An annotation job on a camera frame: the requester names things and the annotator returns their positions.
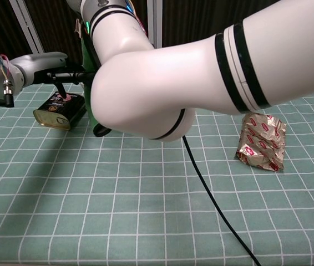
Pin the green cloth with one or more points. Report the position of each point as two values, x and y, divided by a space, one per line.
86 54

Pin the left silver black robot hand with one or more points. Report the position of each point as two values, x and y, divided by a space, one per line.
40 65

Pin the black luncheon meat tin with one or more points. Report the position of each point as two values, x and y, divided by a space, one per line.
60 110

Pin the aluminium partition post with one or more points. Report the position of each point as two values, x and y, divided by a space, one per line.
155 25
28 27

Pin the green checked tablecloth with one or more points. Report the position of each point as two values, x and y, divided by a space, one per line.
118 199

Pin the crumpled gold foil packet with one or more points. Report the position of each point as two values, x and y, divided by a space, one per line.
262 141

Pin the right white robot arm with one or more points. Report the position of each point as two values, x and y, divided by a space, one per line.
159 83

